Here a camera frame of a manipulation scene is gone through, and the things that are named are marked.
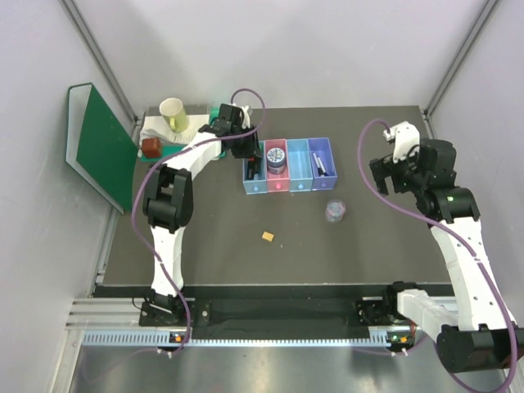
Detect blue round lidded jar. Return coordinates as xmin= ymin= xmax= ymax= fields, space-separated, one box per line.
xmin=266 ymin=147 xmax=287 ymax=175

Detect orange black highlighter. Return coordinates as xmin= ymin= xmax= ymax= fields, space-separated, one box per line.
xmin=246 ymin=157 xmax=260 ymax=181

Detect white blue marker pen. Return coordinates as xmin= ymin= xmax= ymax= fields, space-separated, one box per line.
xmin=318 ymin=160 xmax=328 ymax=177

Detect clear plastic pin jar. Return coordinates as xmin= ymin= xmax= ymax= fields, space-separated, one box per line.
xmin=325 ymin=200 xmax=346 ymax=223

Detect white black marker pen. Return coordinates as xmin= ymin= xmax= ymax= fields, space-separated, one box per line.
xmin=312 ymin=152 xmax=324 ymax=176

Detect purple drawer box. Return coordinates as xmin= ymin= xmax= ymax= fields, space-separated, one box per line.
xmin=307 ymin=138 xmax=337 ymax=191

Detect pink drawer box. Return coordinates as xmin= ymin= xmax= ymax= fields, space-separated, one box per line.
xmin=264 ymin=139 xmax=290 ymax=192

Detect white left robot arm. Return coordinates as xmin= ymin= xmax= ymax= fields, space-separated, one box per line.
xmin=140 ymin=103 xmax=261 ymax=325

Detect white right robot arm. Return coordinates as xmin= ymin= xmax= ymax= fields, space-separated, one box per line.
xmin=364 ymin=121 xmax=523 ymax=375

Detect cream yellow mug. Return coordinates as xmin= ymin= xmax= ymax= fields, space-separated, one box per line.
xmin=159 ymin=97 xmax=189 ymax=133

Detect teal green notebook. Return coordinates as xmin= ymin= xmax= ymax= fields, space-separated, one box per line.
xmin=141 ymin=106 xmax=230 ymax=163

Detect white paper stack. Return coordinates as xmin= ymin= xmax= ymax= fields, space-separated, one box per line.
xmin=139 ymin=105 xmax=210 ymax=146

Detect dark red cube box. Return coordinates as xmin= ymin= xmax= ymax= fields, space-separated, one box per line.
xmin=141 ymin=138 xmax=163 ymax=159

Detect small tan eraser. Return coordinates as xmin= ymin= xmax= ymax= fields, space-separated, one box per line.
xmin=262 ymin=232 xmax=274 ymax=242

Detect green binder folder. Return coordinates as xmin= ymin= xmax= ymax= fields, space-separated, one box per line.
xmin=65 ymin=83 xmax=138 ymax=213

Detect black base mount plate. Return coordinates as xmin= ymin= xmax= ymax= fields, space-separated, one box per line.
xmin=140 ymin=298 xmax=407 ymax=336

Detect grey slotted cable duct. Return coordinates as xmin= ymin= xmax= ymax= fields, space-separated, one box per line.
xmin=81 ymin=327 xmax=410 ymax=348

